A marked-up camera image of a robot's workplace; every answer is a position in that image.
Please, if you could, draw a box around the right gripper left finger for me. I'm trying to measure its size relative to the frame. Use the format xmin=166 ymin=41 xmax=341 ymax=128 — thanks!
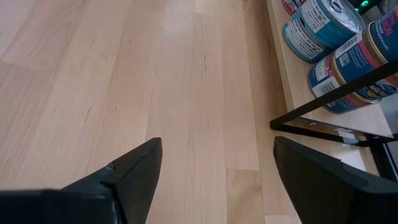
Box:
xmin=0 ymin=137 xmax=164 ymax=224

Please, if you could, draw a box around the black shelf side frame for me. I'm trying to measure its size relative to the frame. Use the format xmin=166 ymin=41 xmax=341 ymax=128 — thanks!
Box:
xmin=269 ymin=60 xmax=398 ymax=147

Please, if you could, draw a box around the blue labelled tin can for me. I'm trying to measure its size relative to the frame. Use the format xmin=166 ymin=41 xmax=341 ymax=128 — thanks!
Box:
xmin=329 ymin=30 xmax=398 ymax=105

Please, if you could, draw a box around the silver-lid red label can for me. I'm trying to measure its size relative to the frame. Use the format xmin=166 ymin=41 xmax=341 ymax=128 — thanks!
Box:
xmin=281 ymin=0 xmax=307 ymax=16

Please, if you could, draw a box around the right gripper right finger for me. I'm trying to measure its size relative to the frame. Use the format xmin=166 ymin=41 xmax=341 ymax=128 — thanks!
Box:
xmin=272 ymin=136 xmax=398 ymax=224

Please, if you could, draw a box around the gold-lid pink salmon can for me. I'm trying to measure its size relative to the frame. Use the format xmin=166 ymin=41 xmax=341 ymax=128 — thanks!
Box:
xmin=307 ymin=54 xmax=383 ymax=114
xmin=363 ymin=6 xmax=398 ymax=77

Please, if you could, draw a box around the silver-lid teal label can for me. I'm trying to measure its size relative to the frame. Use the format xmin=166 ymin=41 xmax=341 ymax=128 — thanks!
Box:
xmin=297 ymin=0 xmax=367 ymax=50
xmin=282 ymin=12 xmax=330 ymax=65

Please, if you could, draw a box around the wooden shelf board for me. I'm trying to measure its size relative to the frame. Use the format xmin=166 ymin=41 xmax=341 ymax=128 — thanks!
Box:
xmin=266 ymin=0 xmax=394 ymax=138

